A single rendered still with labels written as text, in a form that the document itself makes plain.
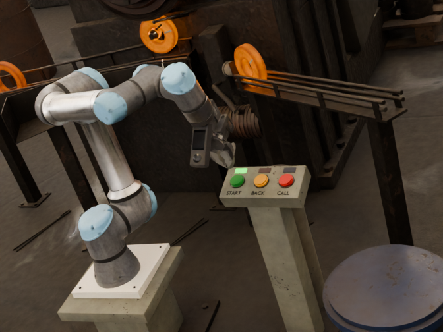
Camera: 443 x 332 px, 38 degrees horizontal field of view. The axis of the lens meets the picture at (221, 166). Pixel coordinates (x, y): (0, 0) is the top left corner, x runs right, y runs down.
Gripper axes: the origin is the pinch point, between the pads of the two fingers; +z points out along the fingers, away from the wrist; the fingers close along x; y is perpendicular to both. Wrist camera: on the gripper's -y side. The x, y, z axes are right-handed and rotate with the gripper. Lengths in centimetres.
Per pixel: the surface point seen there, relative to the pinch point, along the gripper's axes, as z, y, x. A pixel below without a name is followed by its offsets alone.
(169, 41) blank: 14, 74, 56
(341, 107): 7.8, 26.6, -25.1
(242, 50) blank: 9, 58, 16
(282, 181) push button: 5.7, -0.9, -14.3
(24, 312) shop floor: 61, -24, 113
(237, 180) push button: 5.7, -0.3, -0.5
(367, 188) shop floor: 92, 58, -8
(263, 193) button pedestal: 6.8, -4.1, -9.1
